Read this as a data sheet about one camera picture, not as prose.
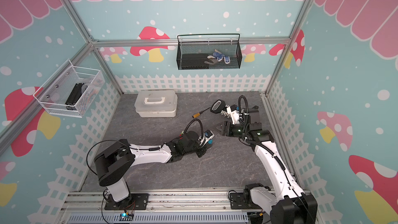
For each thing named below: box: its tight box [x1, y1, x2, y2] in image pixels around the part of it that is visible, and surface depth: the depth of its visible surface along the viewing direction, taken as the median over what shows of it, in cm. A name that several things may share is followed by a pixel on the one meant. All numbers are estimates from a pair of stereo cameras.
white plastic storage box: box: [134, 89, 178, 118], surface depth 102 cm
